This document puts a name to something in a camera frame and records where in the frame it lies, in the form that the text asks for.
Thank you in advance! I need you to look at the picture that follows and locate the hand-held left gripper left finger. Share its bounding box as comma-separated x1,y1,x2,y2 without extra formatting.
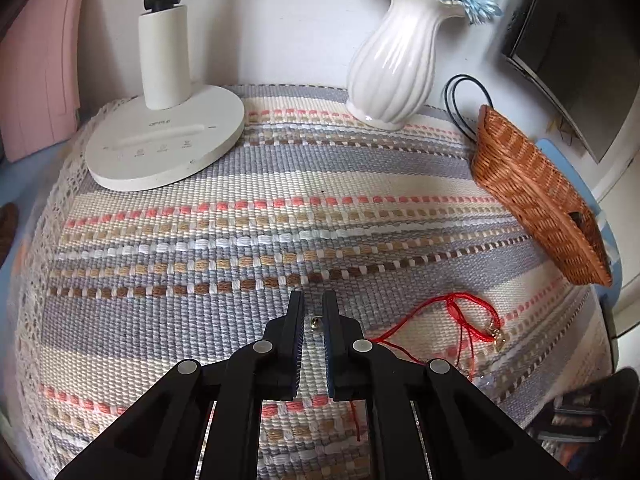
52,290,306,480

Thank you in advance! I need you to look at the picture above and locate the white desk lamp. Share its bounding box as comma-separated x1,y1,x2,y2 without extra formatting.
84,0,246,192

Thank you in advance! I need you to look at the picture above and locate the brown wicker basket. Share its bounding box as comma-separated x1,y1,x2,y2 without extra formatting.
470,104,613,287

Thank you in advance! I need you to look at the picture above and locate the black cable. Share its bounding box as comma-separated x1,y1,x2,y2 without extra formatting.
444,75,496,138

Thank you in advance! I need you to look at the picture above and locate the brown wooden round item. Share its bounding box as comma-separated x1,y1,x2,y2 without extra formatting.
0,202,20,266

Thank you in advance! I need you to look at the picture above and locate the striped woven table mat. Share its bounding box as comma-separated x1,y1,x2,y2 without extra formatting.
10,84,616,480

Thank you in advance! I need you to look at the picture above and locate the black flat screen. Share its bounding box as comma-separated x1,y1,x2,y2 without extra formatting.
501,0,640,163

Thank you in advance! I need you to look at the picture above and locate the white ribbed vase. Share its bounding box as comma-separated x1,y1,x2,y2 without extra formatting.
346,0,468,131

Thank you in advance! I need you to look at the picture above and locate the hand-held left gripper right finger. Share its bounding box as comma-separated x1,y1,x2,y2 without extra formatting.
321,290,576,480

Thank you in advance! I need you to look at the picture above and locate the red string bracelet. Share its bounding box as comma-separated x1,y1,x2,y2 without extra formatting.
307,292,506,441

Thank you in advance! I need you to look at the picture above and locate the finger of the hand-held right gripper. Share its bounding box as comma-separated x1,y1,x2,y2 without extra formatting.
527,367,640,458

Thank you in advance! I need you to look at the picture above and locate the pink folder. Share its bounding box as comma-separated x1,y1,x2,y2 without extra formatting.
0,0,88,163

